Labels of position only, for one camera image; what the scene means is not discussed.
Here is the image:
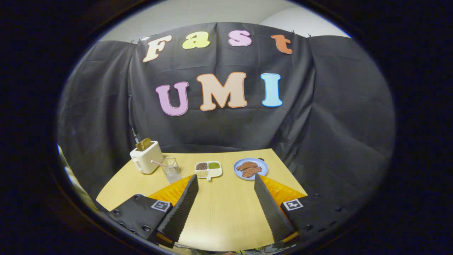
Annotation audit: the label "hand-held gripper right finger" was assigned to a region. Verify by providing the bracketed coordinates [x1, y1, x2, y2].
[253, 174, 354, 248]

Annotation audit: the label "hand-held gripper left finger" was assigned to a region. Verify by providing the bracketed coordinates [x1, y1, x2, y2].
[106, 174, 199, 248]

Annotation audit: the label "clear glass cup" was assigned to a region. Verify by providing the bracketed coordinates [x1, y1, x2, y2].
[164, 166, 182, 183]

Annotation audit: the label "blue plate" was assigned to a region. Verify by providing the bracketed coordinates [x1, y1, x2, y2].
[233, 158, 269, 181]

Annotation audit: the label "wooden table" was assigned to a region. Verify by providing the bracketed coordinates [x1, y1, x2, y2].
[96, 149, 308, 253]

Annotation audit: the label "white divided dish with grains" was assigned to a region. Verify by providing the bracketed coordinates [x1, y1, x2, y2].
[194, 161, 223, 181]

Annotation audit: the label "white toaster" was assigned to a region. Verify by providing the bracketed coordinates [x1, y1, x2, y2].
[130, 141, 164, 175]

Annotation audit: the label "brown toast slices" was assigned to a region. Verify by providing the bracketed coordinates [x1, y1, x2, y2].
[136, 138, 153, 152]

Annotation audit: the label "black backdrop cloth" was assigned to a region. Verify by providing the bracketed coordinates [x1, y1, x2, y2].
[57, 22, 396, 227]

